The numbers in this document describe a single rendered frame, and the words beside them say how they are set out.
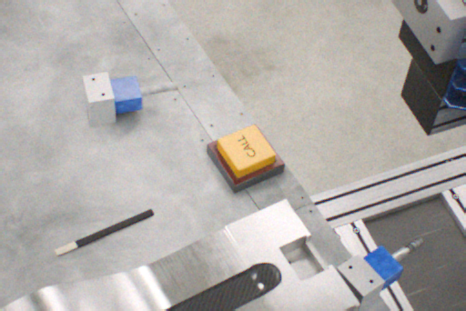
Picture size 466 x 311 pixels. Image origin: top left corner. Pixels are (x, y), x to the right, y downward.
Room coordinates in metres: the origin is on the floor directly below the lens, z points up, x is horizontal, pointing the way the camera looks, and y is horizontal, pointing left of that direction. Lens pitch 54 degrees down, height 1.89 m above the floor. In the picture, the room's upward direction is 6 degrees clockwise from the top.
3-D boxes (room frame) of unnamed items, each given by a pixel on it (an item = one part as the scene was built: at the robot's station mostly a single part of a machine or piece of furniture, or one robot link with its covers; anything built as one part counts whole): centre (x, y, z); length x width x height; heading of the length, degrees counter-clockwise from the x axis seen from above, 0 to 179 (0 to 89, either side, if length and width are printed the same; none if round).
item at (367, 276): (0.63, -0.21, 0.83); 0.13 x 0.05 x 0.05; 132
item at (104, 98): (0.87, 0.15, 0.83); 0.13 x 0.05 x 0.05; 110
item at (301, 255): (0.59, -0.10, 0.87); 0.05 x 0.05 x 0.04; 34
